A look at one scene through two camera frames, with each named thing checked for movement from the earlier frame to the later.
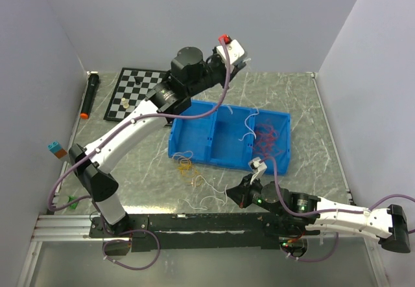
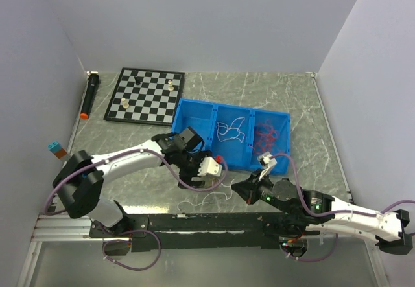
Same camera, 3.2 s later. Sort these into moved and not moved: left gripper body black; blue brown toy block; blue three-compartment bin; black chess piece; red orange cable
Moved: left gripper body black
Not moved: black chess piece; red orange cable; blue three-compartment bin; blue brown toy block
